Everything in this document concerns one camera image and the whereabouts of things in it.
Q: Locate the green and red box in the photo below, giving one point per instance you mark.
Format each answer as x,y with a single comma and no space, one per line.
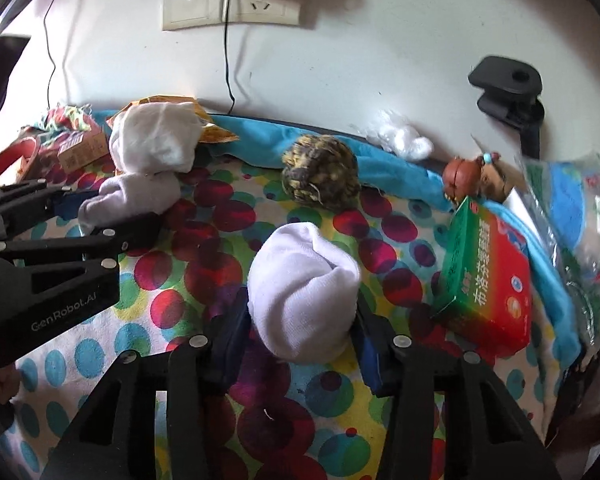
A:
490,285

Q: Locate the small orange ball toy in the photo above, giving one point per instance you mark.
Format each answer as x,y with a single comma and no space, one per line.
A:
460,175

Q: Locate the small white sock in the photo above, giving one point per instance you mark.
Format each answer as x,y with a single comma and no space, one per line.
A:
130,195

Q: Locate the large clear plastic bag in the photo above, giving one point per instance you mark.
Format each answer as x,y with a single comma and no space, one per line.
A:
575,210

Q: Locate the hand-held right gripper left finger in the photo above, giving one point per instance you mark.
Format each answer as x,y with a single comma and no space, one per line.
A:
227,345

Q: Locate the white coax wall socket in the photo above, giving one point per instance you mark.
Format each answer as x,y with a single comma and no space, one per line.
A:
190,7

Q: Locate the polka dot cloth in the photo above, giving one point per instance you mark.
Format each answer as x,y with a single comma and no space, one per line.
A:
205,270

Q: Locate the white sock ball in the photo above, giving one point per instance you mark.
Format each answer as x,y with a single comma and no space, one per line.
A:
305,290

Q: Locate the large white sock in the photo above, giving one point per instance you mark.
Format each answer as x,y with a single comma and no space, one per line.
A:
155,135

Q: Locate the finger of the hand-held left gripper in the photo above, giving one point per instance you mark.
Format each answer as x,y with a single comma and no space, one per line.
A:
45,200
130,230

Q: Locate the beaded wooden ornament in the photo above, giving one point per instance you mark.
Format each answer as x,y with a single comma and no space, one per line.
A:
497,182

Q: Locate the yellow snack packet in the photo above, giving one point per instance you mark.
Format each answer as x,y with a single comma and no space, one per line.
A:
215,132

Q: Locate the black television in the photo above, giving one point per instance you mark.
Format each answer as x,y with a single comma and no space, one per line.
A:
0,75

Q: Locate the black clamp mount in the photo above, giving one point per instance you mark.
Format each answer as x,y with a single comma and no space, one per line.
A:
505,77

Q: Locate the small crumpled plastic bag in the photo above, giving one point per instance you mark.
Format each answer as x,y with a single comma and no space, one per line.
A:
402,137

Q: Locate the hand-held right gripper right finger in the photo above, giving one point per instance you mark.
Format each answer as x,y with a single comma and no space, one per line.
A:
372,365

